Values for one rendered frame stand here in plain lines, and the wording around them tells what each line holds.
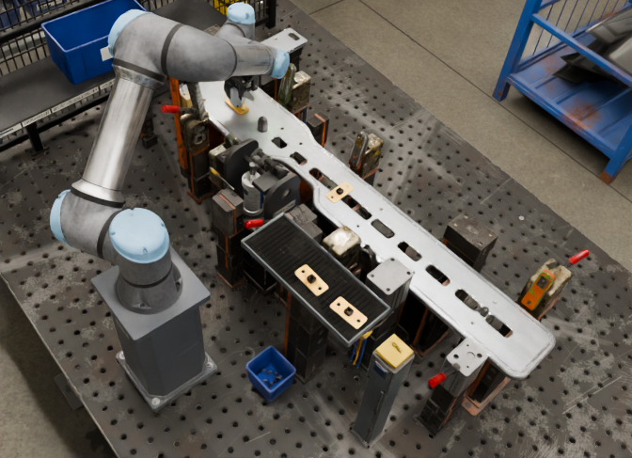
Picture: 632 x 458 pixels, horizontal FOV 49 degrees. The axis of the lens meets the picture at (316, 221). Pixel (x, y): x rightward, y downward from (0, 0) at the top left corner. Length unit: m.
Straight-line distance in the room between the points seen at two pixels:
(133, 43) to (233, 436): 1.03
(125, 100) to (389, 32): 2.93
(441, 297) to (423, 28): 2.77
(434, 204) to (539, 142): 1.51
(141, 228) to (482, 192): 1.38
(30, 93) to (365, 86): 1.25
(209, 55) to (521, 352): 1.03
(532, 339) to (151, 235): 0.97
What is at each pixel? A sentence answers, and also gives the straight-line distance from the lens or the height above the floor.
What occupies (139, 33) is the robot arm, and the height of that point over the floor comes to 1.59.
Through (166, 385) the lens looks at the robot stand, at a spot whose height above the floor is 0.78.
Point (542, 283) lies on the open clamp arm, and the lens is 1.84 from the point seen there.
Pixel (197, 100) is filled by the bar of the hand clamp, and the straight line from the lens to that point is 2.07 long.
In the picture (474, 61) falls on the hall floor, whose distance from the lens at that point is 4.23.
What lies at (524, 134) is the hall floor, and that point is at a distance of 3.86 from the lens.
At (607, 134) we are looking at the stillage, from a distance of 3.79.
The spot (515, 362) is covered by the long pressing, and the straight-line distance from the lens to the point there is 1.80.
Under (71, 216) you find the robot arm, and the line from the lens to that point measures 1.57.
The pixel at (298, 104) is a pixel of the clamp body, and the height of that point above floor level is 0.96.
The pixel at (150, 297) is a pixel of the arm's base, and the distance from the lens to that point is 1.61.
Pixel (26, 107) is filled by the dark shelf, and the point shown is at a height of 1.03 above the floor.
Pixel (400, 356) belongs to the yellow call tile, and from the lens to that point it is 1.54.
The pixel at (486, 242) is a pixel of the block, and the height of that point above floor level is 1.03.
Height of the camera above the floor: 2.51
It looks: 51 degrees down
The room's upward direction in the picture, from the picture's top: 7 degrees clockwise
